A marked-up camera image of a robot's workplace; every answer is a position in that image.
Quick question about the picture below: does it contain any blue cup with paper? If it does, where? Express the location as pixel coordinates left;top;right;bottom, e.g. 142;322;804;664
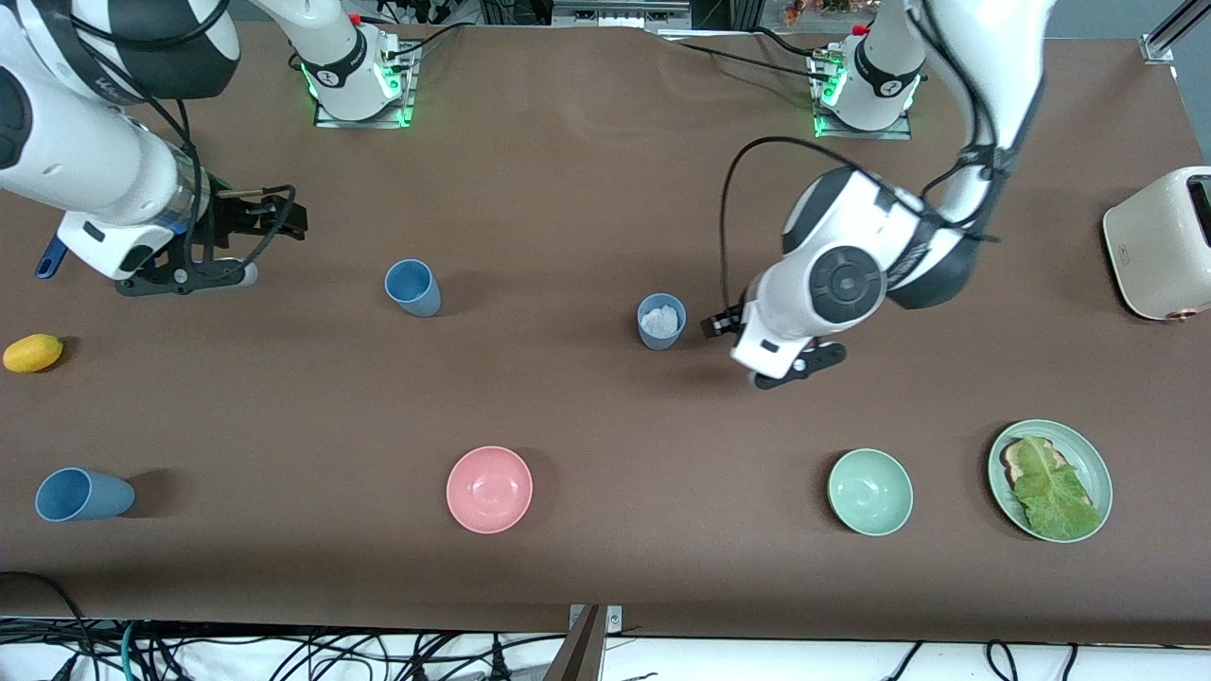
637;292;688;351

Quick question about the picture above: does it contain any brown table cover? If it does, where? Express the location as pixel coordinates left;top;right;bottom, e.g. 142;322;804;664
0;19;1211;646

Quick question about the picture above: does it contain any green bowl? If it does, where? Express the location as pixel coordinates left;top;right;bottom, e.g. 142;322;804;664
827;447;915;537

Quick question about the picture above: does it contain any yellow lemon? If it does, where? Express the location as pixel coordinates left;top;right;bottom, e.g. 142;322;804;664
3;333;64;374

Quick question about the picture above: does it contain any pink bowl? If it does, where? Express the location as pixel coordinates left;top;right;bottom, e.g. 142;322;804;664
446;445;534;534

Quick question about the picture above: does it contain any toast slice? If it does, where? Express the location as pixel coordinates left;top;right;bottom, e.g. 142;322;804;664
1001;438;1070;493

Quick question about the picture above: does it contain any grey table beam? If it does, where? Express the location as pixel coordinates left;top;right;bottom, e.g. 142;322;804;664
544;605;607;681

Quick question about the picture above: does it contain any green lettuce leaf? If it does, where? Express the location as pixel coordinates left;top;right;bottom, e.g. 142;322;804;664
1012;435;1103;540

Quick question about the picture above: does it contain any green plate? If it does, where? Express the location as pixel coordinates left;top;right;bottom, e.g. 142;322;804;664
988;419;1114;544

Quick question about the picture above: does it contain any cream toaster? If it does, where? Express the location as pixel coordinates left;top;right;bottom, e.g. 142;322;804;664
1103;166;1211;323

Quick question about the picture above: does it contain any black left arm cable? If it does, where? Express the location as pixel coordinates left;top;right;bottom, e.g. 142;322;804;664
719;137;947;327

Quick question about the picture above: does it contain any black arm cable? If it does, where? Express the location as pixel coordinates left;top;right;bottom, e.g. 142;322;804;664
57;0;299;285
719;137;947;327

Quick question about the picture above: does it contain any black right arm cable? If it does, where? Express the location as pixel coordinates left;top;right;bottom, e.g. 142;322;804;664
57;0;299;285

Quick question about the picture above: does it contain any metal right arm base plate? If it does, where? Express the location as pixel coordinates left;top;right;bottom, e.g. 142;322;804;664
314;43;417;129

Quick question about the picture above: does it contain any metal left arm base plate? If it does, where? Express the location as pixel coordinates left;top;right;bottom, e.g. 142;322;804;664
814;52;914;141

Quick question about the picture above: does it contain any black base cable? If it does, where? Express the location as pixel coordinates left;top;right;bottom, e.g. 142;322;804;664
662;36;835;84
383;21;465;72
752;26;830;61

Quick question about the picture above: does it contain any aluminium frame strut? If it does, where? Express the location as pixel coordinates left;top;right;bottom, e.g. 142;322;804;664
1140;0;1211;64

